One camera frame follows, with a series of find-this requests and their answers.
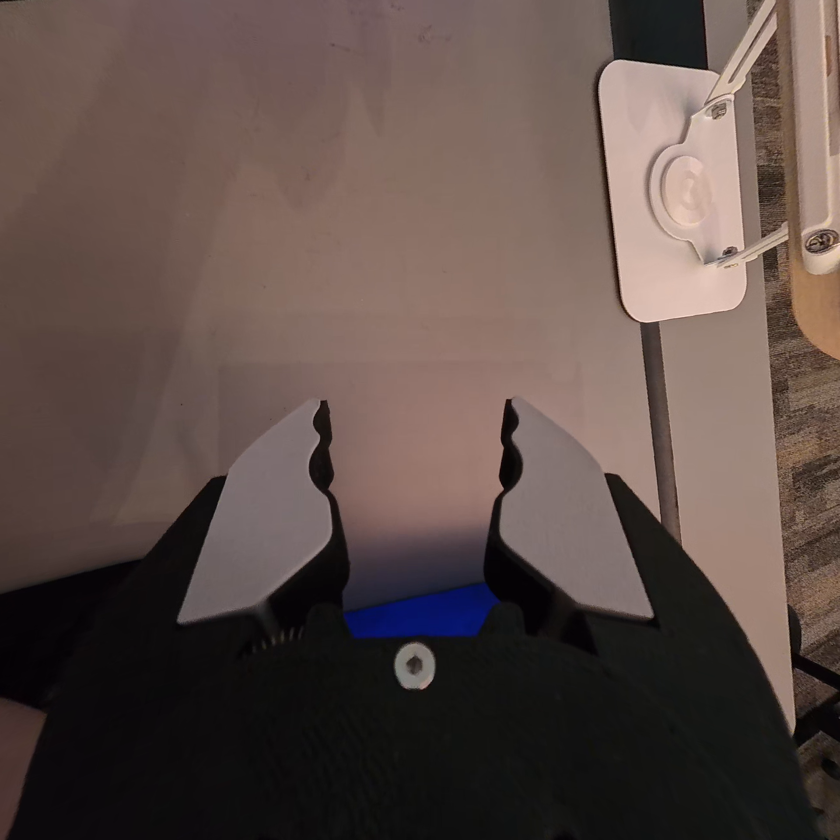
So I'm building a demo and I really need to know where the black chair base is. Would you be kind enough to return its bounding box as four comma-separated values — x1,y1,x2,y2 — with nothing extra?
784,604,840,742

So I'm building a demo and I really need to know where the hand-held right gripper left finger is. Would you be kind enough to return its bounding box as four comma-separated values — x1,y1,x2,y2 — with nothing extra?
177,397,349,634

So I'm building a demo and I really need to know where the blue plastic bin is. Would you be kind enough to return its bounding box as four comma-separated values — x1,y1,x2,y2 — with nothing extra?
344,583,500,639

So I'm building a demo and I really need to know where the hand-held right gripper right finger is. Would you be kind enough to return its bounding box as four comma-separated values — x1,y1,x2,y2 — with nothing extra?
483,395,656,636

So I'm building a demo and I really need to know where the person's right forearm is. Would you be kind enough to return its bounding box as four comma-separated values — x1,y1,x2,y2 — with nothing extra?
0,699,50,798

